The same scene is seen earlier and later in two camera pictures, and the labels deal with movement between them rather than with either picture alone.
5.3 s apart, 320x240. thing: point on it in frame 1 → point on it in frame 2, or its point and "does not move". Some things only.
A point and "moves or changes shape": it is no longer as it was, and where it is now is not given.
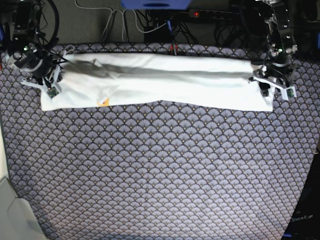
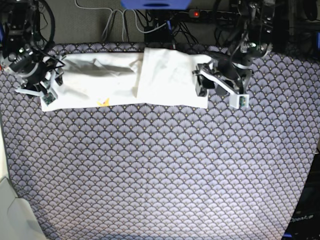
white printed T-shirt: [99, 80] moves or changes shape
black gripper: [280, 66] → [232, 70]
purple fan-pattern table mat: [160, 170] does not move
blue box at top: [155, 4] does not move
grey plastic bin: [18, 221] does not move
